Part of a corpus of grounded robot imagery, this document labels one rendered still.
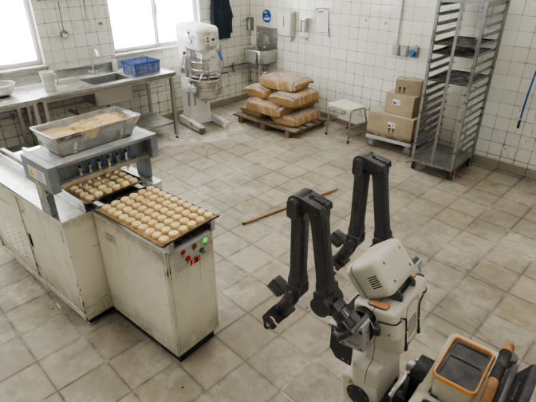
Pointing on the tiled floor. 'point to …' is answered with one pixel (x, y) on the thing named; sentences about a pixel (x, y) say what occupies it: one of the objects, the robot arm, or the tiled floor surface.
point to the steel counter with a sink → (99, 88)
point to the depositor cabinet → (57, 242)
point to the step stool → (348, 114)
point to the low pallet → (279, 124)
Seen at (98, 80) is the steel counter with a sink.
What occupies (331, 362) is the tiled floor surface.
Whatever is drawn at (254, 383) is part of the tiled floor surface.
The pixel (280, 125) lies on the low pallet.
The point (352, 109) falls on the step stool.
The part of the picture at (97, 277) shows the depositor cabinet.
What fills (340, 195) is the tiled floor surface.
